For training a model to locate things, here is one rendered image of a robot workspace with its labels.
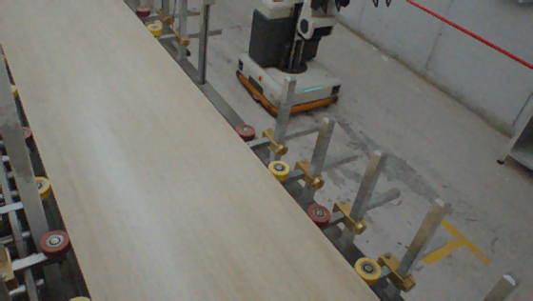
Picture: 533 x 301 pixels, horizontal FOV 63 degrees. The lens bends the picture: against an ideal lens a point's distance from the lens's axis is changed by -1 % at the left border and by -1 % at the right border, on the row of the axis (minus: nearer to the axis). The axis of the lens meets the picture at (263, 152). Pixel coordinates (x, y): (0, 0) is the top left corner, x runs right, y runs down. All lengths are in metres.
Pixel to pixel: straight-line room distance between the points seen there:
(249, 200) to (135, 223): 0.38
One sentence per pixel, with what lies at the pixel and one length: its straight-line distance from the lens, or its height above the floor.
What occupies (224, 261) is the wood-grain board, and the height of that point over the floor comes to 0.90.
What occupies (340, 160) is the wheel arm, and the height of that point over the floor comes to 0.84.
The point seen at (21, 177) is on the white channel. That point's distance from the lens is 1.39.
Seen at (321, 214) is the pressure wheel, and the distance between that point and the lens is 1.53.
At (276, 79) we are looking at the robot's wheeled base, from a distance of 3.45.
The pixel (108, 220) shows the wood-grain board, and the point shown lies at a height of 0.90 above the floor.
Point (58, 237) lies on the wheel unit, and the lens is 1.45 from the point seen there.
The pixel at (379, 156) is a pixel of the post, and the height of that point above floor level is 1.16.
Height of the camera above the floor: 1.99
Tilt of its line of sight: 39 degrees down
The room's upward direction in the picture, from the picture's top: 10 degrees clockwise
